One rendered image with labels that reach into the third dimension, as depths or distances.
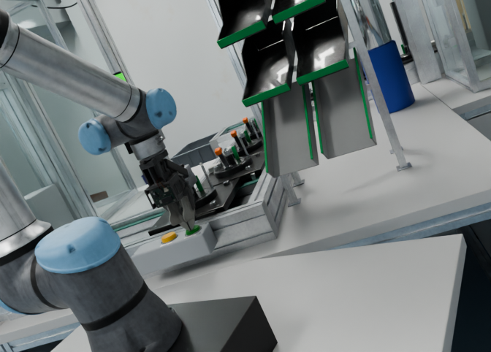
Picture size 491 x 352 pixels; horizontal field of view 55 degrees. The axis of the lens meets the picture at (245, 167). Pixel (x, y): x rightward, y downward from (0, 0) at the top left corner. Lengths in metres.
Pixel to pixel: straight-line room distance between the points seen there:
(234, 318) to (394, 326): 0.24
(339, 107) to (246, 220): 0.39
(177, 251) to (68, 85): 0.54
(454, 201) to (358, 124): 0.31
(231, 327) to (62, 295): 0.26
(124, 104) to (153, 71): 5.06
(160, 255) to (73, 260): 0.52
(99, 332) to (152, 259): 0.49
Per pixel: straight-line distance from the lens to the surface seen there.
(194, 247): 1.18
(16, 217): 0.85
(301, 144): 1.25
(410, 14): 2.35
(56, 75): 0.83
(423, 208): 1.09
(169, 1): 5.63
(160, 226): 1.36
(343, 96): 1.29
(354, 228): 1.10
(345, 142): 1.22
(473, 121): 1.83
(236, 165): 1.57
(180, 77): 5.74
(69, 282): 0.75
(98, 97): 0.87
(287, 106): 1.33
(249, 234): 1.21
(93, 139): 1.02
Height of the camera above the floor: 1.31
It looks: 13 degrees down
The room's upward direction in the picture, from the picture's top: 24 degrees counter-clockwise
